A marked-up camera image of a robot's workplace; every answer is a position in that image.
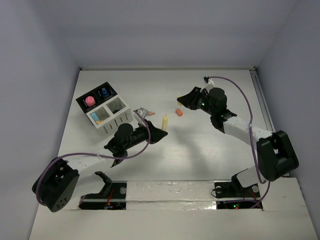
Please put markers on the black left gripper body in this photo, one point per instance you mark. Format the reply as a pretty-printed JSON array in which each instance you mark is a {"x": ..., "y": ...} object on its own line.
[{"x": 149, "y": 132}]

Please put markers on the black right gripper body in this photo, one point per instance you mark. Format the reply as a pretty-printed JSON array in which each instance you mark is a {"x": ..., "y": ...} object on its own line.
[{"x": 203, "y": 103}]

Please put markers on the yellow marker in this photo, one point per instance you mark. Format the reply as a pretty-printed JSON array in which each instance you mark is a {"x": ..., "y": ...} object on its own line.
[{"x": 164, "y": 125}]

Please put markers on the light blue marker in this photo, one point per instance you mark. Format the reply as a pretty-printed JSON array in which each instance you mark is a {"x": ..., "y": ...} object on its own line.
[{"x": 95, "y": 117}]

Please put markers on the black highlighter blue cap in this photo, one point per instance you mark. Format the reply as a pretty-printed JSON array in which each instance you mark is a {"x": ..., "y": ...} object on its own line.
[{"x": 105, "y": 93}]

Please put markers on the pink-capped marker tube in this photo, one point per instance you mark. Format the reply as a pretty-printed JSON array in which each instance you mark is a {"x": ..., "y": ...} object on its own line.
[{"x": 90, "y": 101}]

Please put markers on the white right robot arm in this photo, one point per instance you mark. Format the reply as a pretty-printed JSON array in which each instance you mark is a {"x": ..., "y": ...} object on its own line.
[{"x": 274, "y": 155}]

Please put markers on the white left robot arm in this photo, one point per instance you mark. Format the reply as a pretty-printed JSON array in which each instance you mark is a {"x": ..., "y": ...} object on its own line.
[{"x": 57, "y": 184}]

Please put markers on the orange marker cap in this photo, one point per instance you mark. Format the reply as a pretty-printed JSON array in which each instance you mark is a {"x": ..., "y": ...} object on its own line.
[{"x": 178, "y": 112}]

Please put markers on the white slotted organizer box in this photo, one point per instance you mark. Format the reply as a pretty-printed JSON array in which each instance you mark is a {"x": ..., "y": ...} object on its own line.
[{"x": 112, "y": 113}]

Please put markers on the black slotted organizer box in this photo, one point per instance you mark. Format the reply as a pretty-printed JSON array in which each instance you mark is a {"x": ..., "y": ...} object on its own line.
[{"x": 97, "y": 94}]

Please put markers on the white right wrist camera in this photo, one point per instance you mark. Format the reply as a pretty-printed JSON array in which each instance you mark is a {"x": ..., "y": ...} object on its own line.
[{"x": 209, "y": 83}]

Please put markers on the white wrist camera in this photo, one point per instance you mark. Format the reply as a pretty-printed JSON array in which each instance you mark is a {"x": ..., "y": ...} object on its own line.
[
  {"x": 142, "y": 112},
  {"x": 209, "y": 83}
]

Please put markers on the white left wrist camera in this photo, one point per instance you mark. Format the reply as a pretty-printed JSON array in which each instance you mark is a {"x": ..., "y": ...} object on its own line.
[{"x": 142, "y": 112}]

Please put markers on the aluminium rail at wall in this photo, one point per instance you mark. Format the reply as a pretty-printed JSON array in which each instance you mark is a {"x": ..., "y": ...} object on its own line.
[{"x": 262, "y": 101}]

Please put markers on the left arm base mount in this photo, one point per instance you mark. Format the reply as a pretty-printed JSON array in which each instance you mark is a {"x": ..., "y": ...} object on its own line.
[{"x": 112, "y": 196}]

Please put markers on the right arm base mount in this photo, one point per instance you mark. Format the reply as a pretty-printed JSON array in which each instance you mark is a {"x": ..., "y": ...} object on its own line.
[{"x": 240, "y": 192}]

